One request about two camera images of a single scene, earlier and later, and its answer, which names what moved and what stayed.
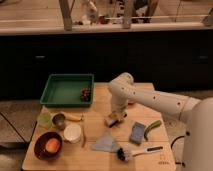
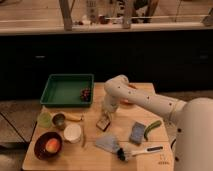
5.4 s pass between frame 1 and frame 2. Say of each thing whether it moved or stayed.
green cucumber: stayed
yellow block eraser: moved
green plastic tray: stayed
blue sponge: stayed
